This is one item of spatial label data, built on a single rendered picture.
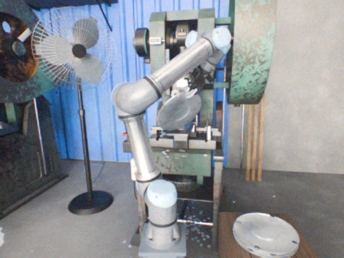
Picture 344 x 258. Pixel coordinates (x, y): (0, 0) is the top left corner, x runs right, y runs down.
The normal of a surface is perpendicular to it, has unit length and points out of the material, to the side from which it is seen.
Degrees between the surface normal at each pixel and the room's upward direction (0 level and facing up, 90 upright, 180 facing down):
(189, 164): 90
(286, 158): 90
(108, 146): 90
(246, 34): 94
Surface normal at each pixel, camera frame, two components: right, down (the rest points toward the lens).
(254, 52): -0.18, 0.49
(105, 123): -0.18, 0.22
